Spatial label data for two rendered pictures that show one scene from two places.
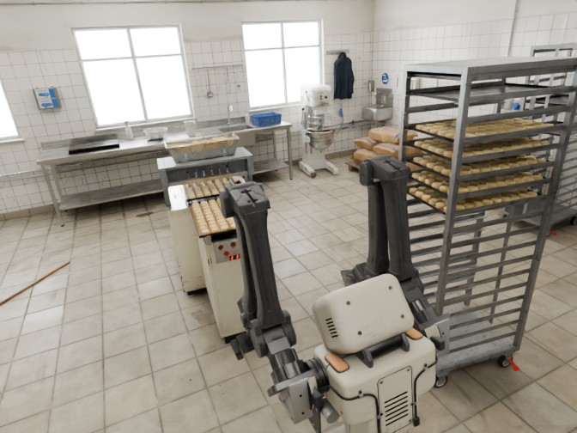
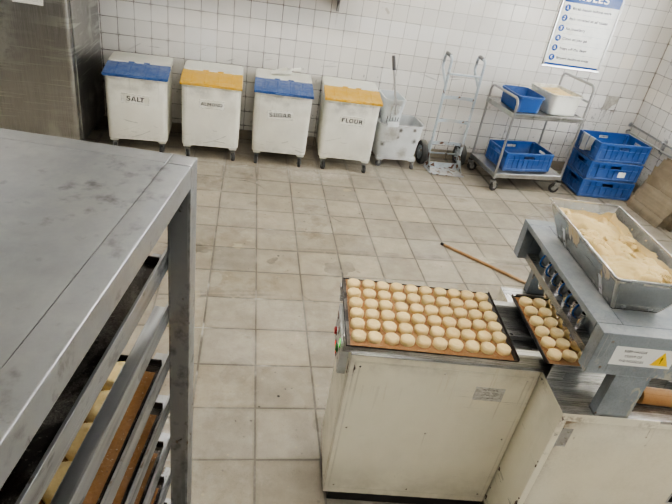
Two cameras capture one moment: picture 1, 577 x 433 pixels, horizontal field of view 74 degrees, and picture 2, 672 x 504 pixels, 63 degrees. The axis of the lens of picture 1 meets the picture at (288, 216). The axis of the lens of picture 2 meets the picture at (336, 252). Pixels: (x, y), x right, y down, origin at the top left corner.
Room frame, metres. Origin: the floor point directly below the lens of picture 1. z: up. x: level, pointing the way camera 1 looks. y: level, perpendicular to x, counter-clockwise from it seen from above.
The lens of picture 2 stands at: (2.43, -1.23, 2.09)
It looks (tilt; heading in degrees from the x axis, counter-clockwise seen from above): 31 degrees down; 102
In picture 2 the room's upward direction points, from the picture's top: 10 degrees clockwise
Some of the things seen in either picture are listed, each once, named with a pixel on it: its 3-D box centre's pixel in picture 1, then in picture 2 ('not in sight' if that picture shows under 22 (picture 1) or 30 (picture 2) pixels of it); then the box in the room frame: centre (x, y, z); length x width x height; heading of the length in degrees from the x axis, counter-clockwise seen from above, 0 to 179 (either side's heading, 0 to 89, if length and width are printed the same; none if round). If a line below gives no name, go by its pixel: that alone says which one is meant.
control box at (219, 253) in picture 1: (233, 249); (342, 337); (2.18, 0.37, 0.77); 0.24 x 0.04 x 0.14; 108
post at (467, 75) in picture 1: (446, 247); not in sight; (1.67, -0.78, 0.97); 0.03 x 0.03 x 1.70; 15
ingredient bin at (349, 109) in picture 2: not in sight; (345, 125); (1.24, 3.98, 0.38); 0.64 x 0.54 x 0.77; 111
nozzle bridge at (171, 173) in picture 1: (207, 177); (584, 309); (3.01, 0.64, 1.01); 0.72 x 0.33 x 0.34; 108
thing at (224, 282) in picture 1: (227, 265); (417, 405); (2.53, 0.48, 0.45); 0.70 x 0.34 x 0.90; 18
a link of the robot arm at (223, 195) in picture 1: (250, 260); not in sight; (0.92, 0.11, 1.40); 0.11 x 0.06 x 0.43; 113
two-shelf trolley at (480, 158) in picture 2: not in sight; (528, 130); (2.99, 4.62, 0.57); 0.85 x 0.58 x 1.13; 30
